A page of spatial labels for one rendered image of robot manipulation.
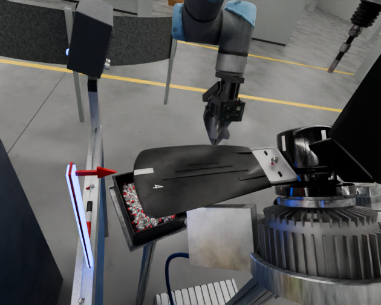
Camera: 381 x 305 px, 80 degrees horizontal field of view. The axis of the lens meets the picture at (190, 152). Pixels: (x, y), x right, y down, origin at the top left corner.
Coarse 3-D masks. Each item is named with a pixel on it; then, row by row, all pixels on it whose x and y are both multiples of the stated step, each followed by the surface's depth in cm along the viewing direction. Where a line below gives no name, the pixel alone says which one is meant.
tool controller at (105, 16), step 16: (80, 0) 76; (96, 0) 85; (80, 16) 68; (96, 16) 71; (112, 16) 79; (80, 32) 71; (96, 32) 72; (112, 32) 74; (80, 48) 74; (96, 48) 75; (80, 64) 77; (96, 64) 78
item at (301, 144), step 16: (304, 128) 43; (320, 128) 42; (288, 144) 45; (304, 144) 43; (288, 160) 45; (304, 160) 42; (320, 160) 41; (304, 176) 44; (320, 176) 43; (336, 176) 44; (288, 192) 43; (304, 192) 41; (320, 192) 40; (336, 192) 39; (352, 192) 40
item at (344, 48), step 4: (348, 40) 29; (352, 40) 29; (344, 44) 29; (348, 44) 29; (340, 48) 30; (344, 48) 29; (348, 48) 29; (340, 52) 30; (344, 52) 30; (336, 56) 31; (340, 56) 30; (336, 60) 31; (332, 64) 31; (336, 64) 31; (332, 68) 31; (328, 72) 32; (332, 72) 32
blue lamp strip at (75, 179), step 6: (72, 174) 32; (78, 186) 36; (78, 192) 36; (78, 198) 36; (78, 204) 37; (84, 216) 42; (84, 222) 42; (84, 228) 42; (84, 234) 44; (90, 246) 51; (90, 252) 51; (90, 258) 51; (90, 264) 53
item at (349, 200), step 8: (280, 200) 46; (288, 200) 43; (296, 200) 42; (304, 200) 41; (312, 200) 40; (320, 200) 40; (328, 200) 40; (336, 200) 40; (344, 200) 40; (352, 200) 41
